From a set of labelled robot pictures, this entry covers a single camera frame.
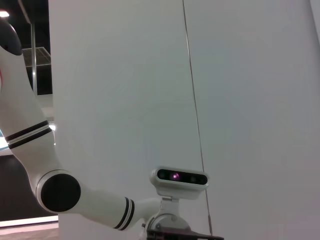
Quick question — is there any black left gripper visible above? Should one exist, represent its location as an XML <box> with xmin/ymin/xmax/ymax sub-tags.
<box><xmin>146</xmin><ymin>227</ymin><xmax>225</xmax><ymax>240</ymax></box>

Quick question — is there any grey metal pole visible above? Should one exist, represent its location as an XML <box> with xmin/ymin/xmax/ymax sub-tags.
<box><xmin>30</xmin><ymin>23</ymin><xmax>39</xmax><ymax>96</ymax></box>

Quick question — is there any ceiling vent grille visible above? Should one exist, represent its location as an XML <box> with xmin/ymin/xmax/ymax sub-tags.
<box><xmin>21</xmin><ymin>46</ymin><xmax>52</xmax><ymax>68</ymax></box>

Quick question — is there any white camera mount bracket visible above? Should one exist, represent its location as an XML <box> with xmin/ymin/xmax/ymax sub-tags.
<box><xmin>159</xmin><ymin>196</ymin><xmax>180</xmax><ymax>216</ymax></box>

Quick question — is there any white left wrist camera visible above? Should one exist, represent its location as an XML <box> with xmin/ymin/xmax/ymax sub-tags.
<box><xmin>149</xmin><ymin>165</ymin><xmax>210</xmax><ymax>201</ymax></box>

